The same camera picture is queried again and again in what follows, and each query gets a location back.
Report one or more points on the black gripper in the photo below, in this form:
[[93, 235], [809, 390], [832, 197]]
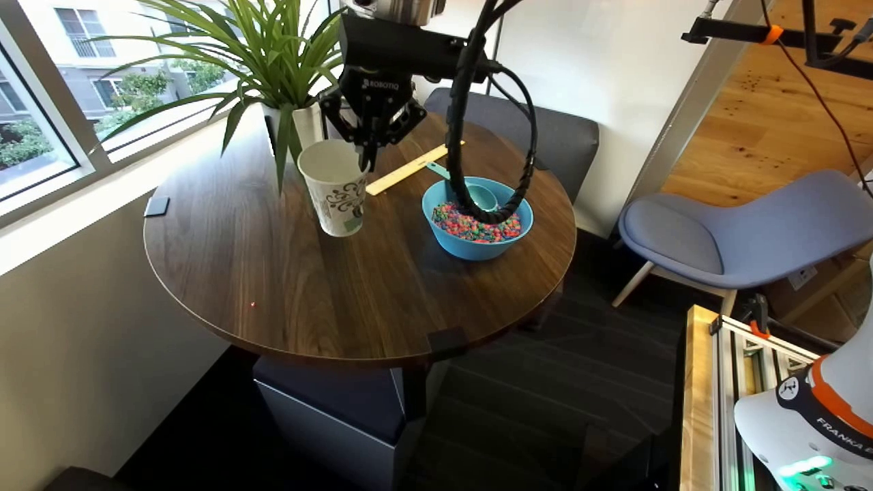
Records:
[[382, 93]]

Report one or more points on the white floral paper cup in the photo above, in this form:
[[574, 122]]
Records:
[[340, 201]]

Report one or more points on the blue bowl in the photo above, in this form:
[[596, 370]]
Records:
[[472, 251]]

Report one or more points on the flat light wooden stick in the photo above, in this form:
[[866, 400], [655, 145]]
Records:
[[400, 175]]

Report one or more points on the white plant pot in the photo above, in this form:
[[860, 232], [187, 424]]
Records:
[[310, 124]]

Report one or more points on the green spiky leaf plant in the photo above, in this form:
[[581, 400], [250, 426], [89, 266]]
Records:
[[259, 44]]

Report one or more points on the teal plastic scoop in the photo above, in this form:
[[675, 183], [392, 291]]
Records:
[[493, 194]]

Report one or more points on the colourful cereal pieces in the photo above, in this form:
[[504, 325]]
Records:
[[472, 227]]

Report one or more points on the grey upholstered armchair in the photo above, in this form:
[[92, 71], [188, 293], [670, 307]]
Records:
[[561, 145]]

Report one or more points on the small grey table edge clip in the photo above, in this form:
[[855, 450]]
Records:
[[157, 206]]

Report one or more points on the grey metal table base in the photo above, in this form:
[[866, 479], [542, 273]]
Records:
[[318, 411]]

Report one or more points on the black rig with orange clamp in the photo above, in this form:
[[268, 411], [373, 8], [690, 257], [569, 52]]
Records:
[[726, 30]]

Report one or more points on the light blue shell chair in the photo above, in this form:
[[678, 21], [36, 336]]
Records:
[[782, 232]]

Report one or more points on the brown cardboard box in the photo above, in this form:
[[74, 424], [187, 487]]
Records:
[[832, 300]]

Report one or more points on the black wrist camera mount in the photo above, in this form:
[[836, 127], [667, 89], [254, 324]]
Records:
[[400, 44]]

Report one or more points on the window with grey frame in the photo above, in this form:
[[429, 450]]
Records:
[[36, 137]]

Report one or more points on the aluminium robot stand frame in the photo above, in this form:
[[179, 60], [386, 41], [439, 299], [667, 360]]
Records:
[[700, 411]]

